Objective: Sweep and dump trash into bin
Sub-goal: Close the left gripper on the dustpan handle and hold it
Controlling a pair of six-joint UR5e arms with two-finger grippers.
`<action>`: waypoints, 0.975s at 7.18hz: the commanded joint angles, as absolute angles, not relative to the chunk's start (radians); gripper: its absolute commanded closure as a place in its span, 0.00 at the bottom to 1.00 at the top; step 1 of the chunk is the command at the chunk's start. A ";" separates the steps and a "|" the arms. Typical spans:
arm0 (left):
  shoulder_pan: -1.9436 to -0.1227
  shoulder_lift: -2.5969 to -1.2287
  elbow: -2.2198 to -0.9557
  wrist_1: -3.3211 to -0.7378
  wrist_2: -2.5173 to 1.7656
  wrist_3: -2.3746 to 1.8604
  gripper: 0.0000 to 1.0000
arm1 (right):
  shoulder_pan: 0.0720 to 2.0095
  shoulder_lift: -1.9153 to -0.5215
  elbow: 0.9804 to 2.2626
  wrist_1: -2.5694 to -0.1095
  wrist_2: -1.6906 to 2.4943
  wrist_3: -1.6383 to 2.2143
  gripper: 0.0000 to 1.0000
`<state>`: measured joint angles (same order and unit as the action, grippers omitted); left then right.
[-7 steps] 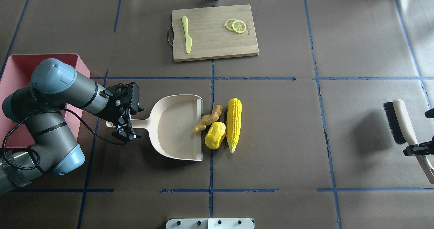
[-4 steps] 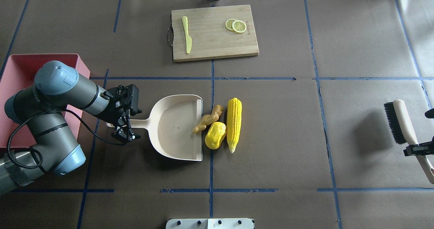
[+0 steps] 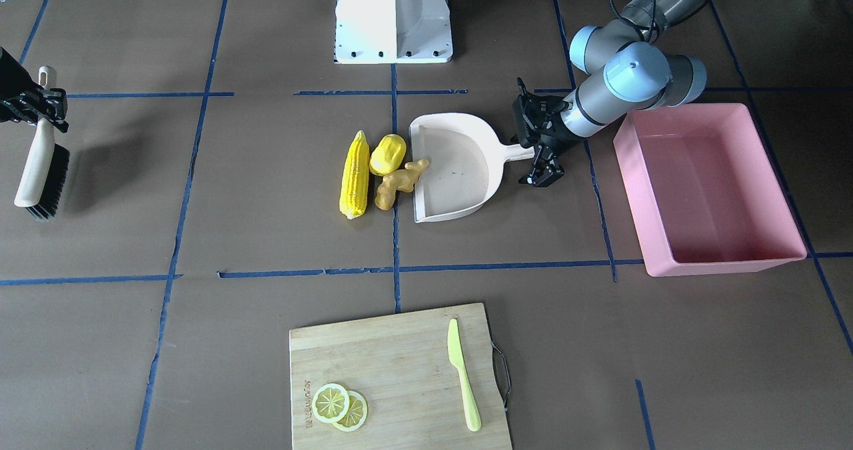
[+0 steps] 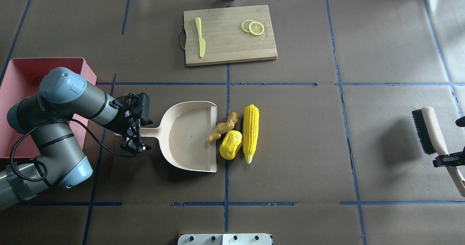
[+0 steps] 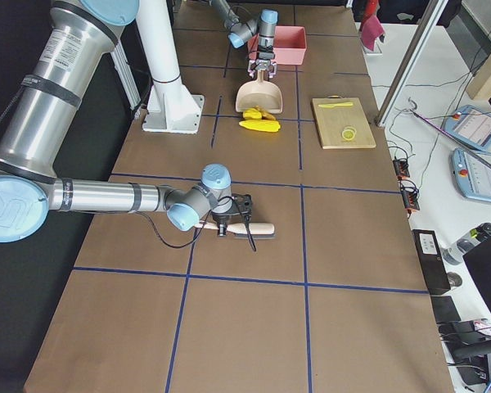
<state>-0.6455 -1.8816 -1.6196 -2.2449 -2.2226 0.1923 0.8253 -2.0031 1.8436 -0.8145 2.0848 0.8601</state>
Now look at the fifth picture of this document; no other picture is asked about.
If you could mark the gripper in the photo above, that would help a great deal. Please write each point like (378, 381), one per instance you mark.
(265, 51)
(221, 221)

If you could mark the aluminium frame post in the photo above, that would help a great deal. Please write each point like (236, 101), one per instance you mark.
(429, 20)

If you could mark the yellow toy corn cob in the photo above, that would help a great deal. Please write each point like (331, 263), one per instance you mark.
(270, 126)

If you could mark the white pillar mount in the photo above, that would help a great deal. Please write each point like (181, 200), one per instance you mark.
(168, 73)

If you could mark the magenta cloth on chair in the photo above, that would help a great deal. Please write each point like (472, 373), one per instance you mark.
(371, 30)

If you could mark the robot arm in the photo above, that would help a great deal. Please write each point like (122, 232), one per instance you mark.
(262, 28)
(63, 122)

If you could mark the pink plastic bin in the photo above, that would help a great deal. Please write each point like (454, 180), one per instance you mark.
(290, 45)

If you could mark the wooden handle black brush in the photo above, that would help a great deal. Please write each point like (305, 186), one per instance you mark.
(241, 230)

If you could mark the wooden cutting board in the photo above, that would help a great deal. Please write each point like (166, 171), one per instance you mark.
(343, 127)

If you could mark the black box on desk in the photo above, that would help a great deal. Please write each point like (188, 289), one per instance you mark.
(431, 262)

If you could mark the pink dustpan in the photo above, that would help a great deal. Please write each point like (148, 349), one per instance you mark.
(259, 92)

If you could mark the yellow-green plastic knife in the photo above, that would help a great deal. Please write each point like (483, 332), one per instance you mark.
(331, 105)

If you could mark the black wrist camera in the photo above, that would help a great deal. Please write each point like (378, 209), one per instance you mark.
(242, 206)

